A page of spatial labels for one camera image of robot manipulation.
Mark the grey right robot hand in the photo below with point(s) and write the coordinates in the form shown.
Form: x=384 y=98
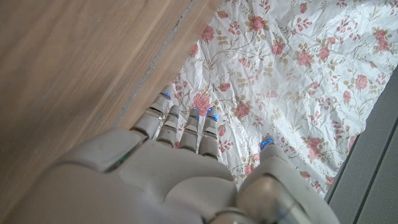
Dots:
x=161 y=186

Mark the floral print backdrop sheet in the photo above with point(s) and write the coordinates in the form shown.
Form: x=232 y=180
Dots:
x=280 y=77

